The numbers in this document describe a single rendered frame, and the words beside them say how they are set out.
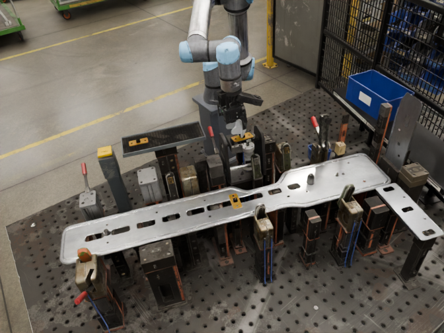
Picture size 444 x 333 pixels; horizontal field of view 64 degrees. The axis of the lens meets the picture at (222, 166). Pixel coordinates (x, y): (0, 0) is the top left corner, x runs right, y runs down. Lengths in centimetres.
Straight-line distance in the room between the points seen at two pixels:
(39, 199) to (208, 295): 220
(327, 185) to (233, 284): 58
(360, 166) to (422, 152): 28
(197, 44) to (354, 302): 117
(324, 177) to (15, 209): 263
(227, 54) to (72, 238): 92
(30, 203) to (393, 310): 284
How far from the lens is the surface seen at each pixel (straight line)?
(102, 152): 164
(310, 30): 420
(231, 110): 128
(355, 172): 167
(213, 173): 157
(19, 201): 354
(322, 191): 156
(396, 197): 161
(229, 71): 122
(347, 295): 163
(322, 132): 164
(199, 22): 143
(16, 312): 279
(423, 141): 189
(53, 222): 211
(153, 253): 134
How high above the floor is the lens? 208
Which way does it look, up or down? 40 degrees down
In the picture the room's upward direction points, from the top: 6 degrees counter-clockwise
